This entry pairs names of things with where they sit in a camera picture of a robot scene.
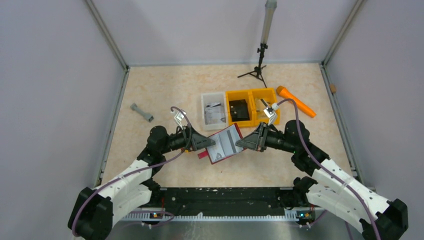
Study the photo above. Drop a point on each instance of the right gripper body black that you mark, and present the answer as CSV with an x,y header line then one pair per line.
x,y
276,140

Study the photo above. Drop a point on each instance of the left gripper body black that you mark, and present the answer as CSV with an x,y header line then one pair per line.
x,y
179,140

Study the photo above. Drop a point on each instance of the red leather card holder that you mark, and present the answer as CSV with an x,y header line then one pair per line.
x,y
225,145

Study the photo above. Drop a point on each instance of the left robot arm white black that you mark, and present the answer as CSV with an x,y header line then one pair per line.
x,y
97,210

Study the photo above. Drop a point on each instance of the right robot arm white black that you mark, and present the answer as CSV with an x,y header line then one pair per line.
x,y
328,186

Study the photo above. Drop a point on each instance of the small packets in clear bin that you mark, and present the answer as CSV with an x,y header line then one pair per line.
x,y
214,113

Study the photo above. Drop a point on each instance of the black part in bin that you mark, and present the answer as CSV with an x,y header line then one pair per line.
x,y
239,110

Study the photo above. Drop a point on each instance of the clear plastic bin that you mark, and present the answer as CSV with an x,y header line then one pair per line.
x,y
213,97

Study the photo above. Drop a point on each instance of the yellow bin with clear bag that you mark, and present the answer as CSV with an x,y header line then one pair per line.
x,y
258,96

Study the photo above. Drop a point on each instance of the yellow bin with black part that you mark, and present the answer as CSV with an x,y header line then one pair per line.
x,y
238,95

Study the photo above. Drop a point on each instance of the orange toy microphone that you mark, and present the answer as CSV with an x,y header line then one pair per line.
x,y
286,94

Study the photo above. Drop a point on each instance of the grey dumbbell shaped part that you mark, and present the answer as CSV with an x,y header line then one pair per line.
x,y
147,116

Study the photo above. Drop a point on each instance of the black tripod with grey pole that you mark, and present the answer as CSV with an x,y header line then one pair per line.
x,y
270,7

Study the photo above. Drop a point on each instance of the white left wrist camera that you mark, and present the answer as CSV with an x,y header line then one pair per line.
x,y
179,115

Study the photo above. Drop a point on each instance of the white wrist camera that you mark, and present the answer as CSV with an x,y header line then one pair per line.
x,y
179,115
271,113

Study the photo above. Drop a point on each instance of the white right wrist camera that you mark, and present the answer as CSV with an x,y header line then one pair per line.
x,y
271,113

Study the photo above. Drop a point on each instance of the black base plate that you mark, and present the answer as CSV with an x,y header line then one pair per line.
x,y
232,202

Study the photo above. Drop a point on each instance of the small tan wall knob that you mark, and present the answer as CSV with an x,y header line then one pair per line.
x,y
332,88

